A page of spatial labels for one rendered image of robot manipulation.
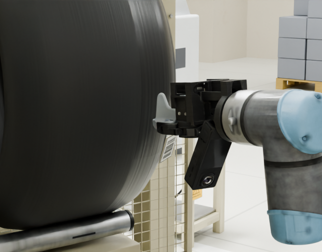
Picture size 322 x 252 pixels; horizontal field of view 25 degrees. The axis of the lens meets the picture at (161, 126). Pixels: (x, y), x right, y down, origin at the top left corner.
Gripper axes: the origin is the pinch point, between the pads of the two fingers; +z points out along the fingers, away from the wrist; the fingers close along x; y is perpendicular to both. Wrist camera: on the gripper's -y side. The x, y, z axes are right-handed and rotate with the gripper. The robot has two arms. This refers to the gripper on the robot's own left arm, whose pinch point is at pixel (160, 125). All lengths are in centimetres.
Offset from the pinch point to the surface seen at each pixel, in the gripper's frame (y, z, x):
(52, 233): -20.4, 25.5, 8.8
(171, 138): -4.2, 12.6, -10.5
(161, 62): 9.9, 8.2, -6.5
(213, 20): 54, 832, -661
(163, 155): -7.3, 14.0, -9.5
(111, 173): -8.9, 13.8, 2.0
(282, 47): 6, 568, -560
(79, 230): -21.0, 25.3, 3.3
